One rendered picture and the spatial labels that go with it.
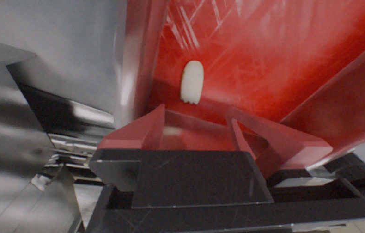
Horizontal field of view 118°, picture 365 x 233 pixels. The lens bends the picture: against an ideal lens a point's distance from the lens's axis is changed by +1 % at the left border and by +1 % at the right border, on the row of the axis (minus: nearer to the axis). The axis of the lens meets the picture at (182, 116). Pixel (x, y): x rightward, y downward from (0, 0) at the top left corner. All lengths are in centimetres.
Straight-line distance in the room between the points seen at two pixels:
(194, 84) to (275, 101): 17
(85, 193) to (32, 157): 22
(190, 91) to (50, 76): 23
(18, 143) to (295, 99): 47
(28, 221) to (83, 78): 30
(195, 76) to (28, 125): 27
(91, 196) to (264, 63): 55
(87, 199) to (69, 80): 38
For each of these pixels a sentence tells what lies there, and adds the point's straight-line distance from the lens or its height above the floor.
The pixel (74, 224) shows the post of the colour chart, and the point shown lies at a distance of 112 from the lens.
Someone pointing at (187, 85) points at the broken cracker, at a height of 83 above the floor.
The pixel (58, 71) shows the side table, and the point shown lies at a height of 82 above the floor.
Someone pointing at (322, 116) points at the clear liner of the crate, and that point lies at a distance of 30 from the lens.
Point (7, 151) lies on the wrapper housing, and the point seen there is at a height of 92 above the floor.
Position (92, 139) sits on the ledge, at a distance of 30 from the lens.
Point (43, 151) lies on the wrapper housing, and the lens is 34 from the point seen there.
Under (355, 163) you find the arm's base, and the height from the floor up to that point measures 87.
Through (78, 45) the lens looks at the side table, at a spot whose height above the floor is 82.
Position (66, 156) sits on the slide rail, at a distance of 42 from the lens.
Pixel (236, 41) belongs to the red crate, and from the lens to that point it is 20.
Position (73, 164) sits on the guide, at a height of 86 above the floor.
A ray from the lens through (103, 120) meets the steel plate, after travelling 30.
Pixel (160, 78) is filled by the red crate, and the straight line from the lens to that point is 20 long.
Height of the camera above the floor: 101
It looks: 50 degrees down
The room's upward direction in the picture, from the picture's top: 178 degrees clockwise
